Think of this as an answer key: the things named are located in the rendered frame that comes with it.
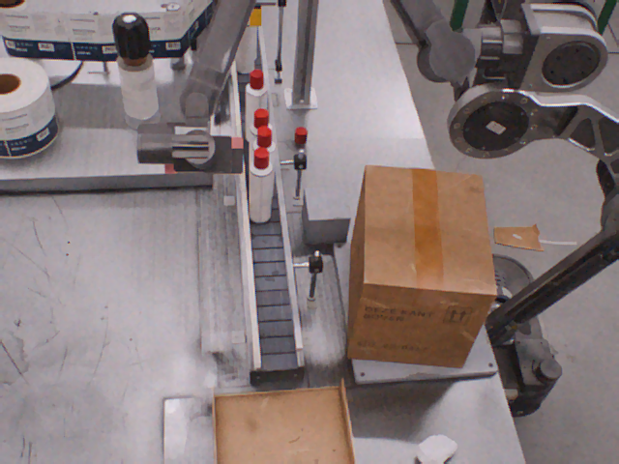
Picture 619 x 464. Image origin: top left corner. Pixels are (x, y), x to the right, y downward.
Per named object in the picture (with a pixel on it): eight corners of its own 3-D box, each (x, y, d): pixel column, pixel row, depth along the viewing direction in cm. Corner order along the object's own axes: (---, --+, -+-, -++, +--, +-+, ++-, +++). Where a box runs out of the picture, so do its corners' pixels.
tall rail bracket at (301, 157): (273, 193, 180) (275, 145, 167) (302, 192, 181) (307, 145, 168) (274, 203, 178) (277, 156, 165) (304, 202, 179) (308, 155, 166)
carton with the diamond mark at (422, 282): (350, 245, 169) (365, 162, 148) (453, 254, 169) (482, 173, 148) (346, 359, 150) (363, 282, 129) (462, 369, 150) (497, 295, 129)
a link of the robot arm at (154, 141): (207, 92, 115) (211, 92, 123) (133, 90, 114) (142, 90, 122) (207, 168, 117) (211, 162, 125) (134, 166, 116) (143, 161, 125)
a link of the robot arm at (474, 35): (491, 29, 117) (482, 31, 122) (428, 26, 116) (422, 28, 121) (486, 87, 119) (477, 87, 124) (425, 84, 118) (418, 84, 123)
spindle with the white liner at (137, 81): (126, 106, 189) (109, 6, 166) (161, 105, 190) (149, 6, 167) (124, 130, 183) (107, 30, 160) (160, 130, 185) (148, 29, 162)
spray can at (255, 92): (245, 131, 186) (245, 66, 171) (265, 130, 187) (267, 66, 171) (246, 145, 183) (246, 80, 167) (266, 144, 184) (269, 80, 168)
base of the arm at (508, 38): (517, 93, 123) (541, 33, 114) (471, 91, 122) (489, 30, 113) (508, 61, 128) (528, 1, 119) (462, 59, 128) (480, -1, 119)
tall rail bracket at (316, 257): (284, 294, 161) (288, 247, 149) (316, 292, 162) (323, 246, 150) (285, 305, 159) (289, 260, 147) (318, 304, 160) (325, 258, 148)
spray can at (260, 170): (248, 208, 170) (248, 144, 154) (270, 207, 171) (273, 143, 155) (249, 224, 167) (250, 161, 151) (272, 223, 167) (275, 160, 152)
